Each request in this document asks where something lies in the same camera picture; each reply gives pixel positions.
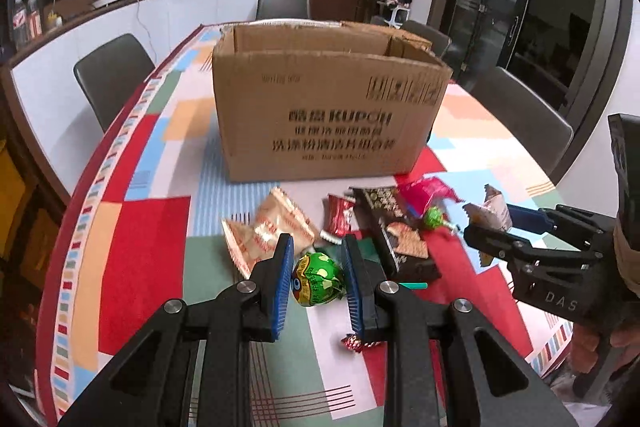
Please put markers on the pink snack packet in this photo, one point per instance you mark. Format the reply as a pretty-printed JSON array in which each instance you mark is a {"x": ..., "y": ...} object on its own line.
[{"x": 425, "y": 193}]

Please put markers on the dark brown biscuit packet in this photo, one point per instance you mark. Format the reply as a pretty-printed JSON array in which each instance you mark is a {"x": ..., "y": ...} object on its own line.
[{"x": 400, "y": 247}]

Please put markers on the white brown snack packet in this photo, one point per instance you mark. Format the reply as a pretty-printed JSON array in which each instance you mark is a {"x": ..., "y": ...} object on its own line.
[{"x": 495, "y": 209}]

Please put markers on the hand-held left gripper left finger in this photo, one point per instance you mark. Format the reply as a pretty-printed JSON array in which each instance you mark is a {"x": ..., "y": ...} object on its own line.
[{"x": 283, "y": 287}]

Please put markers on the red gold candy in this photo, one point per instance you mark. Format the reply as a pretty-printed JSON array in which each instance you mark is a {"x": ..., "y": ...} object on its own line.
[{"x": 351, "y": 343}]

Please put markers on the dark grey dining chair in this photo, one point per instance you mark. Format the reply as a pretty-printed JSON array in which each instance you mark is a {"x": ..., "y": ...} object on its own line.
[
  {"x": 425, "y": 36},
  {"x": 282, "y": 4},
  {"x": 112, "y": 74},
  {"x": 520, "y": 117}
]

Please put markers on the clear plastic bottle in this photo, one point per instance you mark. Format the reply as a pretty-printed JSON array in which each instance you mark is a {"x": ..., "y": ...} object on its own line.
[
  {"x": 20, "y": 19},
  {"x": 35, "y": 12}
]

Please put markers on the orange snack packet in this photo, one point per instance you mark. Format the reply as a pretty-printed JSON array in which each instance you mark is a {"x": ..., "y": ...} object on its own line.
[{"x": 287, "y": 219}]

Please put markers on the beige striped snack packet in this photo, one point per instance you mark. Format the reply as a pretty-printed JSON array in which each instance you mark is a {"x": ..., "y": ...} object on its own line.
[{"x": 245, "y": 242}]

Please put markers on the white counter cabinet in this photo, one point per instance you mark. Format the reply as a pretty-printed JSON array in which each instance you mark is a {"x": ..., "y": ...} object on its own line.
[{"x": 200, "y": 7}]

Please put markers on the large green lollipop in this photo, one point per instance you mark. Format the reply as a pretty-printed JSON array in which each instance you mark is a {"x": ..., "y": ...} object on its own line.
[{"x": 317, "y": 279}]

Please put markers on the small green lollipop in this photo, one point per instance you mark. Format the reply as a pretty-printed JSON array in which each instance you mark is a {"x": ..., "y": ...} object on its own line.
[{"x": 434, "y": 217}]

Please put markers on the brown cardboard box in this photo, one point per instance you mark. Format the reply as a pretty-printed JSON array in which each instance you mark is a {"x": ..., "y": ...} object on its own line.
[{"x": 325, "y": 107}]

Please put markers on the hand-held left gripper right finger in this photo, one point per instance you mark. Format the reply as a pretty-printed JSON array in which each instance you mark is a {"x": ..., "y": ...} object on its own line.
[{"x": 352, "y": 287}]

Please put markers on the person's right hand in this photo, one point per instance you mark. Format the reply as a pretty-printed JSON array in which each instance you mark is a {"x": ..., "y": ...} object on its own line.
[{"x": 584, "y": 347}]

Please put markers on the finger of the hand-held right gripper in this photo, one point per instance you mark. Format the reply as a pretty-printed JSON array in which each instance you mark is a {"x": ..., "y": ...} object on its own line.
[
  {"x": 527, "y": 218},
  {"x": 500, "y": 244}
]

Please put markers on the red candy packet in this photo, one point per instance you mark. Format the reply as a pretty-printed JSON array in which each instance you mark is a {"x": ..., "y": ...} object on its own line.
[{"x": 340, "y": 217}]

